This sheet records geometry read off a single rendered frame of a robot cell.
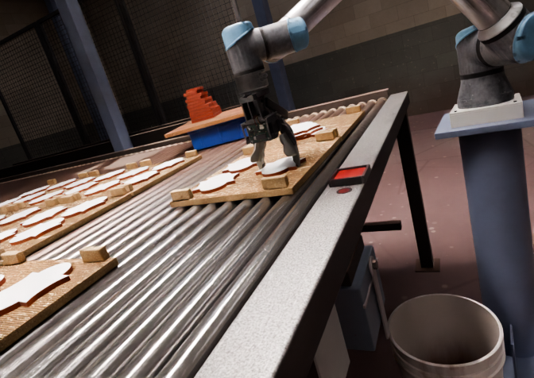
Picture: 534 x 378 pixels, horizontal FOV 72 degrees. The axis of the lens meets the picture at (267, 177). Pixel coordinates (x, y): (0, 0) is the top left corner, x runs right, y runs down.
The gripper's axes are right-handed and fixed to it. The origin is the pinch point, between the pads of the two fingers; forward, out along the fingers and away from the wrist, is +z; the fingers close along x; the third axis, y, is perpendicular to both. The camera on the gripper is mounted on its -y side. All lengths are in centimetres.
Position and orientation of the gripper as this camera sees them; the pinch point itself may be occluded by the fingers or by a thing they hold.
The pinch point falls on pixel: (280, 165)
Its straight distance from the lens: 96.1
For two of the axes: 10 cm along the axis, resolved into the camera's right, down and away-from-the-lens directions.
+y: -4.0, 3.8, -8.3
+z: 2.8, 9.2, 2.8
